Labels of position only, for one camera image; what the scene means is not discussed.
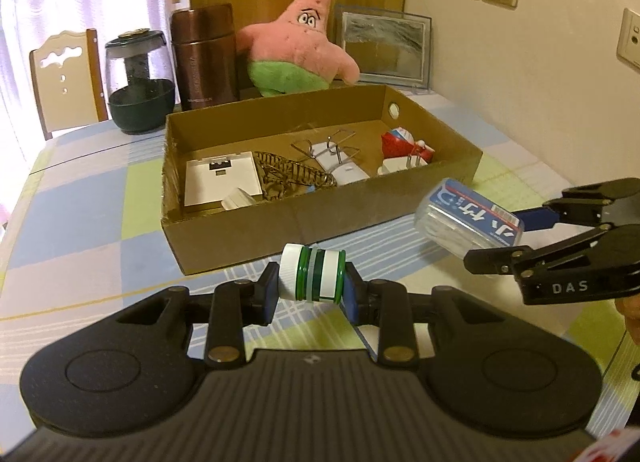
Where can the blue cat toy figure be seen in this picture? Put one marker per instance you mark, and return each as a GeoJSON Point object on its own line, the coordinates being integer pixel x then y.
{"type": "Point", "coordinates": [400, 141]}

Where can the cream wooden chair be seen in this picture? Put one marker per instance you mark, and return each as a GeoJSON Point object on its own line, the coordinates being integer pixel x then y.
{"type": "Point", "coordinates": [65, 101]}

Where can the white wall switch plate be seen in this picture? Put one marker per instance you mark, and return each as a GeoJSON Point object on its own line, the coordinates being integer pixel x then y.
{"type": "Point", "coordinates": [220, 181]}

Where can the brown metal thermos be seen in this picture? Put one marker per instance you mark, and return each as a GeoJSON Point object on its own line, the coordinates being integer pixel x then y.
{"type": "Point", "coordinates": [205, 71]}

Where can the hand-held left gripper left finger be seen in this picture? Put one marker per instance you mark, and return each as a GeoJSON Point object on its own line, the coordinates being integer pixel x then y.
{"type": "Point", "coordinates": [270, 292]}

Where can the glass picture frame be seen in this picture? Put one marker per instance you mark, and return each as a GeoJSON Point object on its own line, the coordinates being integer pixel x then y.
{"type": "Point", "coordinates": [385, 46]}

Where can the beige octagonal plug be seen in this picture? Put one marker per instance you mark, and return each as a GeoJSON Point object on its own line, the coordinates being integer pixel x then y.
{"type": "Point", "coordinates": [237, 201]}

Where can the clear plastic box blue label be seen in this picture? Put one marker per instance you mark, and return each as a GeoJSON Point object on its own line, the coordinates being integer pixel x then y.
{"type": "Point", "coordinates": [465, 217]}

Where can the green white spool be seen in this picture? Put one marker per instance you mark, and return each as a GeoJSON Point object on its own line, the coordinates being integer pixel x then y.
{"type": "Point", "coordinates": [310, 272]}

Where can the brown cardboard box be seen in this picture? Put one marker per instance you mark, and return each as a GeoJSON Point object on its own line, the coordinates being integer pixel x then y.
{"type": "Point", "coordinates": [250, 237]}

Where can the person's right hand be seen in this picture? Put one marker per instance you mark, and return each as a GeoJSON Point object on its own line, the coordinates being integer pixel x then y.
{"type": "Point", "coordinates": [632, 314]}

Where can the pink starfish plush toy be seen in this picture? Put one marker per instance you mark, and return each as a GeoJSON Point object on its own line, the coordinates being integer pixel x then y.
{"type": "Point", "coordinates": [290, 51]}

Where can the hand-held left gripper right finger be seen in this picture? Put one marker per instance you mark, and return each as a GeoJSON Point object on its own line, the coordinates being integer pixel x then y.
{"type": "Point", "coordinates": [350, 297]}

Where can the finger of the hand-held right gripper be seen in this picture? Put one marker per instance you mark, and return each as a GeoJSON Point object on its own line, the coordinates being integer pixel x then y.
{"type": "Point", "coordinates": [500, 262]}
{"type": "Point", "coordinates": [590, 204]}

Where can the red white printed object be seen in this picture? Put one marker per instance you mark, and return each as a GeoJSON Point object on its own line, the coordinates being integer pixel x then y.
{"type": "Point", "coordinates": [605, 449]}

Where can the white charger with prongs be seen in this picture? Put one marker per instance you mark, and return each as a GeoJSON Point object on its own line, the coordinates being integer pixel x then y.
{"type": "Point", "coordinates": [395, 167]}

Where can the checked tablecloth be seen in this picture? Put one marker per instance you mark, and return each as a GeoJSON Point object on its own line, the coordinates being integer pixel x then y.
{"type": "Point", "coordinates": [90, 222]}

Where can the glass jar with dark base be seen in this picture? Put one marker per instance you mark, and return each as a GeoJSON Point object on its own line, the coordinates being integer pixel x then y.
{"type": "Point", "coordinates": [140, 106]}

